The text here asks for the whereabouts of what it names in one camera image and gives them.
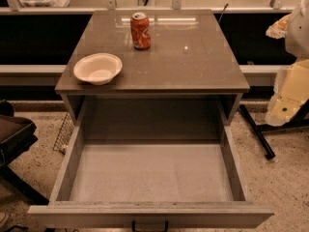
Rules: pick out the grey top drawer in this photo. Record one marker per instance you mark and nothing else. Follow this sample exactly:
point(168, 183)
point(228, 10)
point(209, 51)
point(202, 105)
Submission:
point(162, 163)

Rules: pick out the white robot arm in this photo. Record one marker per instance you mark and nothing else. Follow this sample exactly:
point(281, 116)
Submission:
point(291, 88)

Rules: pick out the grey drawer cabinet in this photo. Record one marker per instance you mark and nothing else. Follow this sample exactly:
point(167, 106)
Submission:
point(189, 55)

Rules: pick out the white paper bowl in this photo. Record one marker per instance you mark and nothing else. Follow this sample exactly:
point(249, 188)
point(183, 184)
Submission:
point(98, 69)

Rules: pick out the orange soda can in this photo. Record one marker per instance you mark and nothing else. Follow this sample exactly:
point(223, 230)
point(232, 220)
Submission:
point(139, 25)

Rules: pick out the black office chair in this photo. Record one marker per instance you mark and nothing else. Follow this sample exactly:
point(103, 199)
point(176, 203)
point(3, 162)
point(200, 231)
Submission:
point(17, 135)

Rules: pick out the black table leg base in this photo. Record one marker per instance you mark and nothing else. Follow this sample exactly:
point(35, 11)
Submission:
point(300, 120)

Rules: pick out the shoe tip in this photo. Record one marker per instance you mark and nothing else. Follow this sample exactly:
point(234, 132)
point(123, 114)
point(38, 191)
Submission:
point(3, 219)

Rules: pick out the wire mesh basket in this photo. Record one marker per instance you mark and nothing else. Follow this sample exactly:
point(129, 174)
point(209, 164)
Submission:
point(63, 137)

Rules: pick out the black drawer handle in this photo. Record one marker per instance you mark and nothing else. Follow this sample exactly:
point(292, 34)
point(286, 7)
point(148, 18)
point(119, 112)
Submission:
point(150, 227)

